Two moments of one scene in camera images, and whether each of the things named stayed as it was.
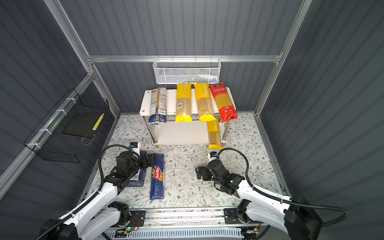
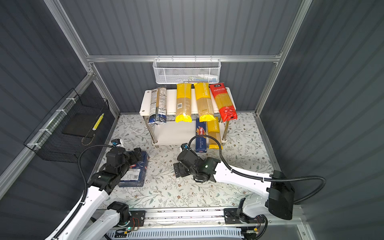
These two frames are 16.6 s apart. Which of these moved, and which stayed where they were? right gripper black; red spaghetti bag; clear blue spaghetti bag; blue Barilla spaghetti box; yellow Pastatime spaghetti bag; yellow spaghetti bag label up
Moved: right gripper black; blue Barilla spaghetti box
Stayed: clear blue spaghetti bag; yellow spaghetti bag label up; yellow Pastatime spaghetti bag; red spaghetti bag
